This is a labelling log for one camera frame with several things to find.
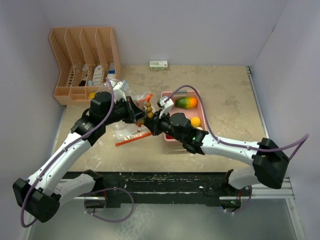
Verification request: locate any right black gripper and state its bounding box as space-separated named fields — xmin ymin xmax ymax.
xmin=144 ymin=108 xmax=185 ymax=143

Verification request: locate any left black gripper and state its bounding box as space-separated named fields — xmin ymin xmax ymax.
xmin=102 ymin=96 xmax=148 ymax=126

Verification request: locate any brown longan bunch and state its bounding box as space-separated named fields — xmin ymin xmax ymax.
xmin=135 ymin=100 xmax=154 ymax=127

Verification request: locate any clear zip top bag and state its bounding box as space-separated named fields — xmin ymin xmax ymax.
xmin=97 ymin=77 xmax=155 ymax=147

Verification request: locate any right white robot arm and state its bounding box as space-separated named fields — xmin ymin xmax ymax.
xmin=144 ymin=113 xmax=290 ymax=196

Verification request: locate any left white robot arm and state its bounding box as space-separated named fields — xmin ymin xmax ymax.
xmin=12 ymin=91 xmax=146 ymax=228

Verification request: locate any green orange mango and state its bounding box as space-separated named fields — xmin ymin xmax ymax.
xmin=175 ymin=96 xmax=198 ymax=110

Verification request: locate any yellow orange peach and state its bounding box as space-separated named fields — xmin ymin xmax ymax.
xmin=190 ymin=116 xmax=202 ymax=128

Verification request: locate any pink plastic basket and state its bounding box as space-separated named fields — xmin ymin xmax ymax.
xmin=164 ymin=88 xmax=208 ymax=151

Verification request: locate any white blue box in organizer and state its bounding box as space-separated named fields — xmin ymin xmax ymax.
xmin=105 ymin=62 xmax=116 ymax=87

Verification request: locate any yellow block in organizer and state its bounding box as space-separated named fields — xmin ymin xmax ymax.
xmin=89 ymin=92 xmax=96 ymax=100

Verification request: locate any small green white box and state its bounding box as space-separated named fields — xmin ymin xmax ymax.
xmin=149 ymin=60 xmax=168 ymax=71

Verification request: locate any white tube in organizer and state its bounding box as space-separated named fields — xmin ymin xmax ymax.
xmin=92 ymin=65 xmax=103 ymax=87

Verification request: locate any black white item in organizer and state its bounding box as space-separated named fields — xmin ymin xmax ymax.
xmin=77 ymin=64 xmax=88 ymax=87

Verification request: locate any orange file organizer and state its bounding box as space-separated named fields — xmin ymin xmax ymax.
xmin=49 ymin=26 xmax=122 ymax=106

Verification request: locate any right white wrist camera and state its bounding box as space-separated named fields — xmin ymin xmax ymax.
xmin=157 ymin=96 xmax=174 ymax=119

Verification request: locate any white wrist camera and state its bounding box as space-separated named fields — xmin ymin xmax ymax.
xmin=106 ymin=78 xmax=129 ymax=101
xmin=157 ymin=96 xmax=174 ymax=119

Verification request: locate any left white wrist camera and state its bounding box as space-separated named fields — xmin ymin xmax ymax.
xmin=106 ymin=78 xmax=129 ymax=101

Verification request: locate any black metal base frame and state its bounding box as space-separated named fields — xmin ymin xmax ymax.
xmin=59 ymin=169 xmax=253 ymax=210

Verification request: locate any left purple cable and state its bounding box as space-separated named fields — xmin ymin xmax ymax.
xmin=19 ymin=77 xmax=137 ymax=228

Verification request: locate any purple cable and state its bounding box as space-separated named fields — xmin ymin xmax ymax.
xmin=19 ymin=77 xmax=137 ymax=228
xmin=164 ymin=84 xmax=310 ymax=216

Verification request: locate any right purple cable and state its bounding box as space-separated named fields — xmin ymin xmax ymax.
xmin=164 ymin=84 xmax=310 ymax=216

